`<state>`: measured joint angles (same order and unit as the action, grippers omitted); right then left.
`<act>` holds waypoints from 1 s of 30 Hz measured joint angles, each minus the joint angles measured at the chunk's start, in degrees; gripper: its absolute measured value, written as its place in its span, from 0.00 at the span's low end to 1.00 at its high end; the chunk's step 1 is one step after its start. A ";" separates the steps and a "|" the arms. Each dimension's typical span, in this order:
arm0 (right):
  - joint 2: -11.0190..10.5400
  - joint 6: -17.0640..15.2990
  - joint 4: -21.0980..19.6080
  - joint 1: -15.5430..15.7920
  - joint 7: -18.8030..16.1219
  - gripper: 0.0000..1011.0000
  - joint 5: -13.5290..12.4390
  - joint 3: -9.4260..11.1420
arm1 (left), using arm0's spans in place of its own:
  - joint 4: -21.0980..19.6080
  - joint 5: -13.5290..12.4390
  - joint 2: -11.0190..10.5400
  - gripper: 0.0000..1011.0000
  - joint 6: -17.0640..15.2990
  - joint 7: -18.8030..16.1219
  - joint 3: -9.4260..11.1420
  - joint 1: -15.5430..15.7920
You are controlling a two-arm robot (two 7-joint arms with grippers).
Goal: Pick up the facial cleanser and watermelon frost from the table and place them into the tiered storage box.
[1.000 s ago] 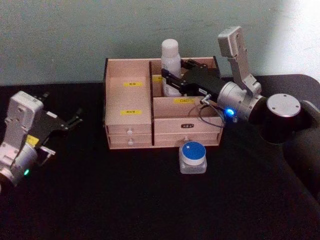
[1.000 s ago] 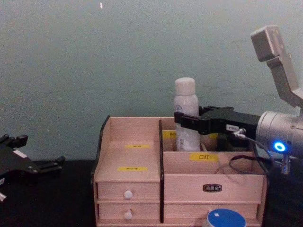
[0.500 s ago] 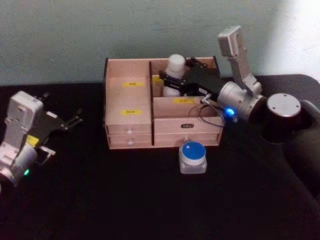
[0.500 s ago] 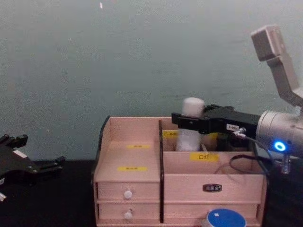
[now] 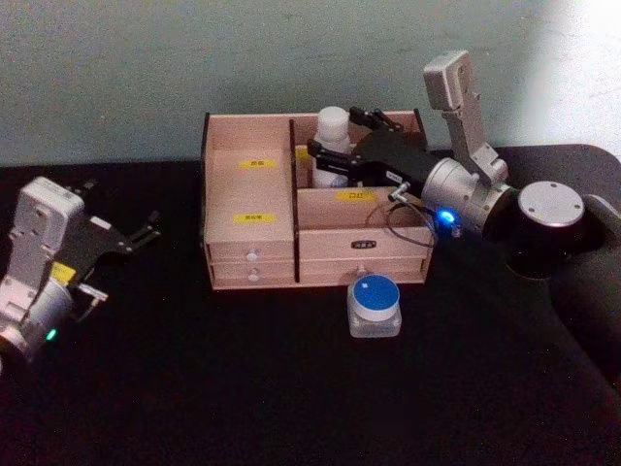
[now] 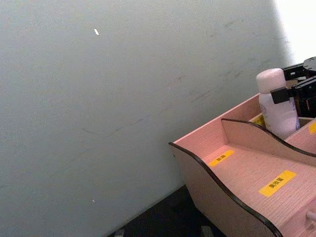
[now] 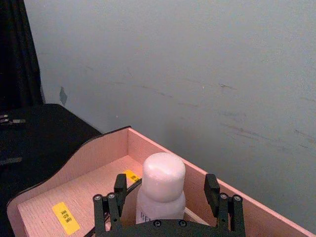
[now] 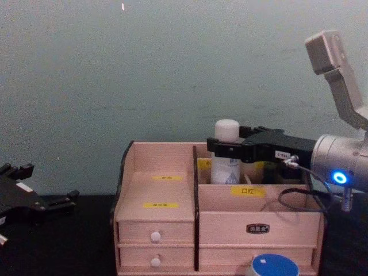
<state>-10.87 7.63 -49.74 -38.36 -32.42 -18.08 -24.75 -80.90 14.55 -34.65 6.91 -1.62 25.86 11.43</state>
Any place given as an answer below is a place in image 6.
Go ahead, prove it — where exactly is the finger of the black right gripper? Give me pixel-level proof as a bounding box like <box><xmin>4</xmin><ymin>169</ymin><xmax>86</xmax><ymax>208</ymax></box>
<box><xmin>282</xmin><ymin>56</ymin><xmax>316</xmax><ymax>81</ymax></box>
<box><xmin>270</xmin><ymin>76</ymin><xmax>316</xmax><ymax>117</ymax></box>

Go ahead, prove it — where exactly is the white plastic bottle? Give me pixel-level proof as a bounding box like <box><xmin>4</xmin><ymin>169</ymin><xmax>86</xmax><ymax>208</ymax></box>
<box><xmin>255</xmin><ymin>68</ymin><xmax>301</xmax><ymax>139</ymax></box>

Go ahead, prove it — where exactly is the pink wooden desk organizer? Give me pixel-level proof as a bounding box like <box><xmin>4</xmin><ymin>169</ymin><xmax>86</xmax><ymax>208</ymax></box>
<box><xmin>168</xmin><ymin>92</ymin><xmax>316</xmax><ymax>237</ymax></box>

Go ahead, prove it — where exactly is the black table cloth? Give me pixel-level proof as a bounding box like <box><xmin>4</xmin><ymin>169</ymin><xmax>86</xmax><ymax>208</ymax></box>
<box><xmin>106</xmin><ymin>185</ymin><xmax>224</xmax><ymax>237</ymax></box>

